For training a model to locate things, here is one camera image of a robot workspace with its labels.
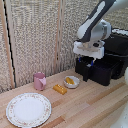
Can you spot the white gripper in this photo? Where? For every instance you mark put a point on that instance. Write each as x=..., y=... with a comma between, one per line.
x=88, y=49

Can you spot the black air fryer drawer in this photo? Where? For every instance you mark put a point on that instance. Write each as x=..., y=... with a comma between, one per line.
x=100, y=71

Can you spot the yellow food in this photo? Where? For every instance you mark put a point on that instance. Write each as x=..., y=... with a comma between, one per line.
x=69, y=80

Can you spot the small white bowl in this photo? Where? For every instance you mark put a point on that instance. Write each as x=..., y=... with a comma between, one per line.
x=72, y=84

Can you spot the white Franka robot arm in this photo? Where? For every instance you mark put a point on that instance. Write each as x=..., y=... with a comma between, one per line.
x=95, y=28

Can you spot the yellow block of food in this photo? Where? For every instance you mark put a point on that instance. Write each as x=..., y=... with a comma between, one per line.
x=60, y=89

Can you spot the pink mug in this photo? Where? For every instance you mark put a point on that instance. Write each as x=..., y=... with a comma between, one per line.
x=39, y=81

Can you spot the white plate with patterned rim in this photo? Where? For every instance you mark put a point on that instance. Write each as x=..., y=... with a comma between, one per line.
x=29, y=110

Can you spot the wooden post with black strip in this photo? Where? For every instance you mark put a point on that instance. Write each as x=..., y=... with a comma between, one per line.
x=7, y=43

